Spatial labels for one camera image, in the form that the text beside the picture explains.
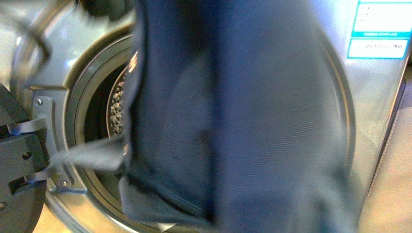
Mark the dark navy blue garment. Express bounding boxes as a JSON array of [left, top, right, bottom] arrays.
[[53, 0, 358, 233]]

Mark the silver front-load washing machine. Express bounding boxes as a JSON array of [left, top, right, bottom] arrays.
[[0, 0, 409, 232]]

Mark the washing machine door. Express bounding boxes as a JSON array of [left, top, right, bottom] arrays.
[[0, 85, 47, 233]]

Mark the steel perforated drum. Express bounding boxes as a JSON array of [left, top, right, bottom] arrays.
[[106, 67, 127, 137]]

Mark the black rubber door gasket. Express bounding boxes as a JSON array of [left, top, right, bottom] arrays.
[[64, 33, 206, 233]]

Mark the grey metal door hinge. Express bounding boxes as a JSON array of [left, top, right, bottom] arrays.
[[7, 96, 87, 194]]

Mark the teal white energy label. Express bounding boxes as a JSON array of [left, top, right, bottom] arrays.
[[347, 0, 412, 59]]

